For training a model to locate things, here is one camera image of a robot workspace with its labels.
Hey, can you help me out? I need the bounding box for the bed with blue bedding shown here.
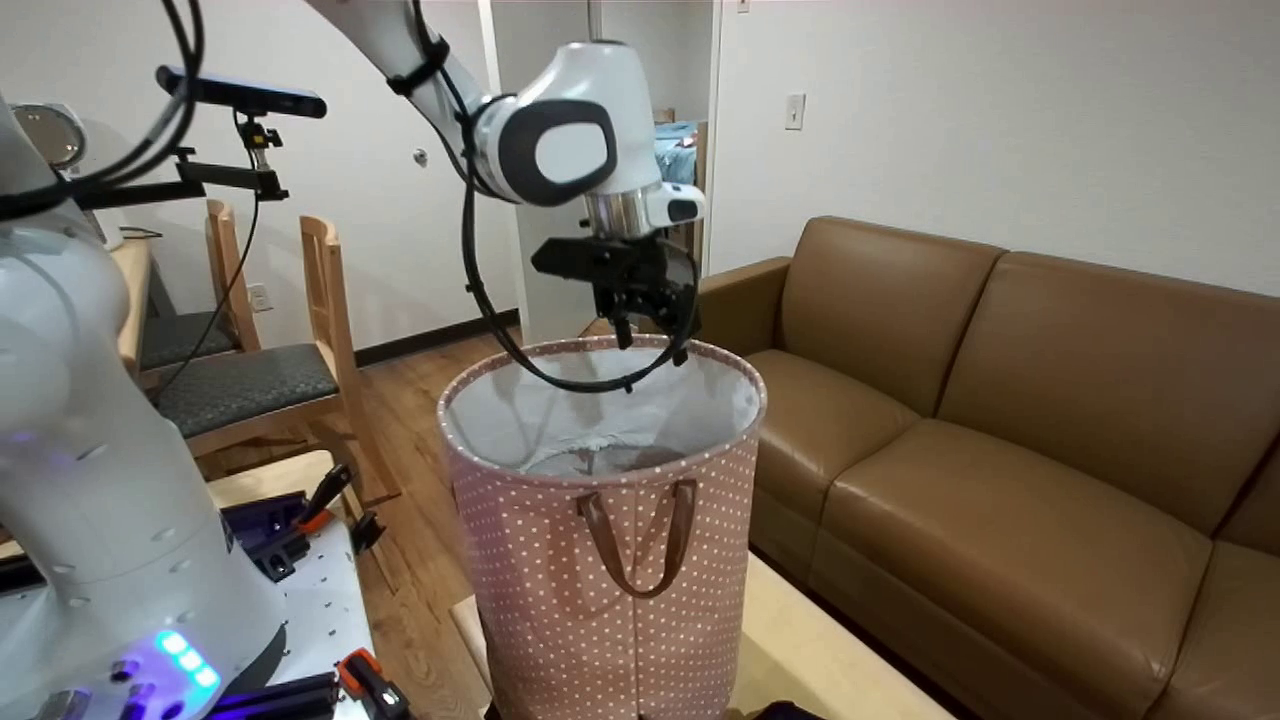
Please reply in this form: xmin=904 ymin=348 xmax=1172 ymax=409
xmin=653 ymin=115 xmax=709 ymax=189

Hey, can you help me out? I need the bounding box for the wooden chair grey cushion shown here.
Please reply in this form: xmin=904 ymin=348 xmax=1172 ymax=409
xmin=147 ymin=212 xmax=405 ymax=511
xmin=103 ymin=195 xmax=270 ymax=391

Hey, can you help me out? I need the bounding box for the black orange clamp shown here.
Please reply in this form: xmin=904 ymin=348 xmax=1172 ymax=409
xmin=255 ymin=459 xmax=394 ymax=584
xmin=332 ymin=644 xmax=414 ymax=720

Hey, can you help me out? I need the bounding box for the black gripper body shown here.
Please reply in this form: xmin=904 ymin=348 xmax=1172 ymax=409
xmin=586 ymin=232 xmax=706 ymax=335

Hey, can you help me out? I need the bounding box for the black stereo camera bar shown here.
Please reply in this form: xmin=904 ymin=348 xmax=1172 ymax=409
xmin=152 ymin=61 xmax=332 ymax=122

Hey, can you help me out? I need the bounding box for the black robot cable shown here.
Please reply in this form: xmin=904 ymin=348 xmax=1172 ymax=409
xmin=397 ymin=0 xmax=706 ymax=399

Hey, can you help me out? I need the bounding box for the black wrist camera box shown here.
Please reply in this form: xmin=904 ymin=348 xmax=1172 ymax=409
xmin=529 ymin=232 xmax=612 ymax=288

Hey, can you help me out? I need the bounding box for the dark purple box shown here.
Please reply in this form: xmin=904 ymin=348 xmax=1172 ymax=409
xmin=216 ymin=492 xmax=320 ymax=565

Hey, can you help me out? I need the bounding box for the brown leather sofa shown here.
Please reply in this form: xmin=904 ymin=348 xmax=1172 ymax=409
xmin=693 ymin=212 xmax=1280 ymax=720

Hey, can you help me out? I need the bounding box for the pink polka dot laundry basket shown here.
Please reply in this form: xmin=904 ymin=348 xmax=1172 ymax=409
xmin=435 ymin=331 xmax=771 ymax=720

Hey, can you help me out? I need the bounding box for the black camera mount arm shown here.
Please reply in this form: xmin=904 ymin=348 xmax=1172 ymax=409
xmin=74 ymin=110 xmax=294 ymax=212

